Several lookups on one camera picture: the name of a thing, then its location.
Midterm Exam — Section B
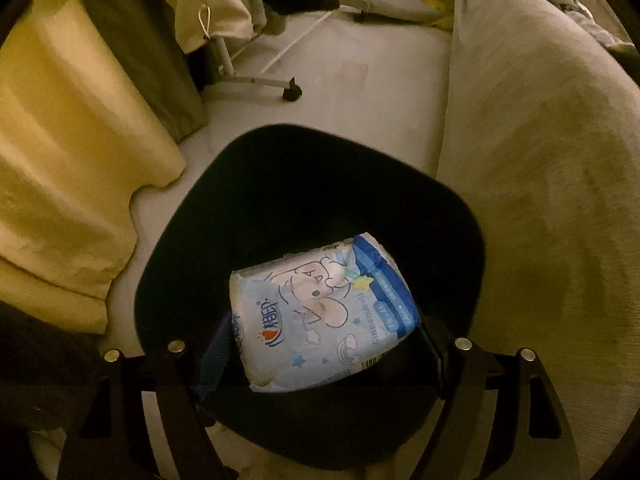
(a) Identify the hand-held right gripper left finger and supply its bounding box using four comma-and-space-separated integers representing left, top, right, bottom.
56, 310, 241, 480

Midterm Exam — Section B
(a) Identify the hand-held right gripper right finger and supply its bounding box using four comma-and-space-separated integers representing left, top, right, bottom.
415, 320, 583, 480

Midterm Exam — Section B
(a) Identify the blue white tissue packet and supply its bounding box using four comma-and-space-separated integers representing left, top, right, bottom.
229, 232, 421, 394

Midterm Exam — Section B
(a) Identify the grey bed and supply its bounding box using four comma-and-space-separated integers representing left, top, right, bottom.
436, 0, 640, 480

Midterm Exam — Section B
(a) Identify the yellow hanging garment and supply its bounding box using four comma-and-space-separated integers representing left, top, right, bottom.
0, 0, 187, 335

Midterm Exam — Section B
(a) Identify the white clothes rack base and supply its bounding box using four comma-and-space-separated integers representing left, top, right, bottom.
210, 9, 335, 102

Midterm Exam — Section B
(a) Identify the olive hanging garment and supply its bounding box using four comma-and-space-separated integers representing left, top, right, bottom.
69, 0, 209, 144

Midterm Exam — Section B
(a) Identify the yellow cloth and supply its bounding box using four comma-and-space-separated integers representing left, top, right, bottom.
424, 0, 455, 32

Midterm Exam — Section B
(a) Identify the grey wheeled cushion stool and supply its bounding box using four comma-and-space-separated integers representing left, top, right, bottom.
339, 0, 442, 24

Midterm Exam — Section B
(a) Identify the blue patterned duvet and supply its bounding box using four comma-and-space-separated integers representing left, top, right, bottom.
562, 0, 632, 48

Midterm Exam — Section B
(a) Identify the white drawstring garment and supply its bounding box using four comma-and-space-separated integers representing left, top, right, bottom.
172, 0, 257, 55

